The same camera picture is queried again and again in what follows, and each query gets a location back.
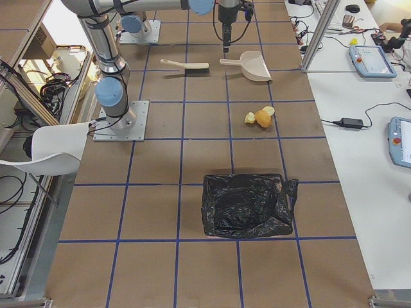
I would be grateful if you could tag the cream plastic dustpan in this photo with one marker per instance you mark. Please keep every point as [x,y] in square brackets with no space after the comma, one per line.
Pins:
[252,66]

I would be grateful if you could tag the cream hand brush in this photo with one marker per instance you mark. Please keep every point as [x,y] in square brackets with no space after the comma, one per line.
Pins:
[196,67]

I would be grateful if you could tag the pale yellow peel piece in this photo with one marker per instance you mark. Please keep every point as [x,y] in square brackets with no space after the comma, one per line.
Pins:
[250,118]

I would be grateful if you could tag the bin with black bag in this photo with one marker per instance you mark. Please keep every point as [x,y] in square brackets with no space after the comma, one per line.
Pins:
[247,206]

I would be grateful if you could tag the black computer mouse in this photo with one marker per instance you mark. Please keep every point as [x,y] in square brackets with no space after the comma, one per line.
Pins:
[352,8]

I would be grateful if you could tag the blue teach pendant upper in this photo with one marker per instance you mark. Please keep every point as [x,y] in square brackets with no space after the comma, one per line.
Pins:
[371,62]

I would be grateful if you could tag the blue teach pendant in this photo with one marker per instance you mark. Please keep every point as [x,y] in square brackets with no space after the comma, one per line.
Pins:
[399,141]
[371,62]

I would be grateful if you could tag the black power adapter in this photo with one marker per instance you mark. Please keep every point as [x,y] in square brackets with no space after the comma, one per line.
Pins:
[351,123]

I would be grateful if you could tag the blue teach pendant lower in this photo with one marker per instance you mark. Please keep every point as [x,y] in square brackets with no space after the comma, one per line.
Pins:
[399,141]

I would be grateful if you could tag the white plastic chair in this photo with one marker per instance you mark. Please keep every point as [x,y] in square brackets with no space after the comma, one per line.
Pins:
[55,150]

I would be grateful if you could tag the aluminium frame post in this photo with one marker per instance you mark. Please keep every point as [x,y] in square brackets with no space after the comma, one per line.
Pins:
[324,21]

